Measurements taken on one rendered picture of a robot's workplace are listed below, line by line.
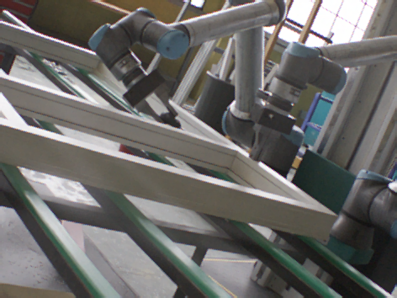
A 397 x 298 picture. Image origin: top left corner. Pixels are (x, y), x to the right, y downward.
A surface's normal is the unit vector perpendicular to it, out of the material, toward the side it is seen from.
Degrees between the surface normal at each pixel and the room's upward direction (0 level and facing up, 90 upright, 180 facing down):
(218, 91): 94
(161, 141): 90
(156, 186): 90
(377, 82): 90
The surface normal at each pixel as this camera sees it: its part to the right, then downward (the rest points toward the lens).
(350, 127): -0.65, -0.15
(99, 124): 0.49, 0.37
